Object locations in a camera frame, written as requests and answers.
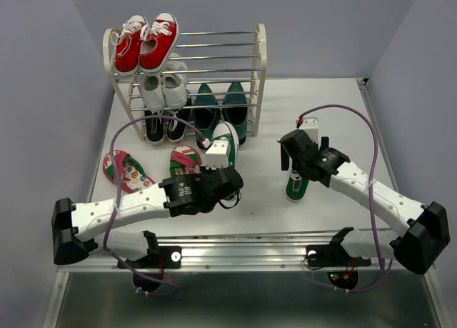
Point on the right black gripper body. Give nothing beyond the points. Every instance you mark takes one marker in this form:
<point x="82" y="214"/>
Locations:
<point x="299" y="168"/>

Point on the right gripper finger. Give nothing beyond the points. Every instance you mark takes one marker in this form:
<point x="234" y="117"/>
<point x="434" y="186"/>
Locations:
<point x="324" y="144"/>
<point x="285" y="159"/>

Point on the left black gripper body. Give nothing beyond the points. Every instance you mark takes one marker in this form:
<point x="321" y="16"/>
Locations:
<point x="210" y="206"/>

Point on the green canvas sneaker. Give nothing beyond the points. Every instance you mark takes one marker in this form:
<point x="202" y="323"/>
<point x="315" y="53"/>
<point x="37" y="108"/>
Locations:
<point x="226" y="130"/>
<point x="296" y="186"/>

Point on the pink patterned sandal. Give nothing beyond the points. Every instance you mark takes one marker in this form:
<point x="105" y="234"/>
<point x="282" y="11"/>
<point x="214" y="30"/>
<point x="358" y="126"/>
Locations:
<point x="184" y="159"/>
<point x="134" y="178"/>

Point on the dark green loafer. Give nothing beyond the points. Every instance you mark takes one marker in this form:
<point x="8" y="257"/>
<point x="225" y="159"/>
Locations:
<point x="207" y="118"/>
<point x="236" y="113"/>

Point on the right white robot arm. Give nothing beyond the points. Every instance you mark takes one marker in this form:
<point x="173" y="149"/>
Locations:
<point x="382" y="203"/>

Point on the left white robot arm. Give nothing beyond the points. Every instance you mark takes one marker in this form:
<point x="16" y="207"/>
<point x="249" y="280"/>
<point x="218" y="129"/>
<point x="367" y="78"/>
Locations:
<point x="75" y="226"/>

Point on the cream metal shoe rack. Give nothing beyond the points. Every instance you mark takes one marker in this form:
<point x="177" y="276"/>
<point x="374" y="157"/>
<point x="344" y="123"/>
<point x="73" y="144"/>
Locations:
<point x="215" y="58"/>

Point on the right black canvas sneaker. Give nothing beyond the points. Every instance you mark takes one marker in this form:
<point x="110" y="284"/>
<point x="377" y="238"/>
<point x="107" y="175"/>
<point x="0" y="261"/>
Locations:
<point x="176" y="130"/>

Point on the black canvas sneaker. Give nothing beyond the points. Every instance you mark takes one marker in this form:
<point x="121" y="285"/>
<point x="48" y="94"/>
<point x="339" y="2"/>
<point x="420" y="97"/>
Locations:
<point x="176" y="130"/>
<point x="155" y="127"/>

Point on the left black canvas sneaker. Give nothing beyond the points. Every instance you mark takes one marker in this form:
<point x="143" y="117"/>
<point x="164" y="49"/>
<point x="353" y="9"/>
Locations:
<point x="155" y="127"/>

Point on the left white sneaker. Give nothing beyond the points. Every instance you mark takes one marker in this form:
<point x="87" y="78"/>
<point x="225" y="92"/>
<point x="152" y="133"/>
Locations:
<point x="152" y="92"/>

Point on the white sneaker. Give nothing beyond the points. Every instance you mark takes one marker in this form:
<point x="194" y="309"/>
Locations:
<point x="152" y="92"/>
<point x="174" y="82"/>

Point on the right white sneaker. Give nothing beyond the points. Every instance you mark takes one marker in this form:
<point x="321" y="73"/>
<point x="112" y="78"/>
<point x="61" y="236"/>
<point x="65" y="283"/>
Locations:
<point x="174" y="82"/>

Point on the right red canvas sneaker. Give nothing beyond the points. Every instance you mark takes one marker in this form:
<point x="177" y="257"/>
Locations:
<point x="158" y="40"/>

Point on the red canvas sneaker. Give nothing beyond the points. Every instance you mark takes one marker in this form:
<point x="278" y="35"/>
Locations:
<point x="127" y="45"/>
<point x="158" y="40"/>

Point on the left red canvas sneaker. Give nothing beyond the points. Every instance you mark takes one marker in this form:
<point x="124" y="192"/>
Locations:
<point x="127" y="45"/>

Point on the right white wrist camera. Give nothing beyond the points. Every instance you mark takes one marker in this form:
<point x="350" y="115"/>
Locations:
<point x="310" y="126"/>

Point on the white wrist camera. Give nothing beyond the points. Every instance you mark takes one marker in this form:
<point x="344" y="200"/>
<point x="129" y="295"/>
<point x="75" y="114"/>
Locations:
<point x="310" y="126"/>
<point x="217" y="155"/>

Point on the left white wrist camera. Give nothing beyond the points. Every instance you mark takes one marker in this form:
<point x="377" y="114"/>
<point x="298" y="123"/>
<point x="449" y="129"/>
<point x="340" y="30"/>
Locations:
<point x="217" y="155"/>

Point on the aluminium mounting rail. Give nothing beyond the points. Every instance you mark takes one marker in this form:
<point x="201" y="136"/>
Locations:
<point x="290" y="252"/>

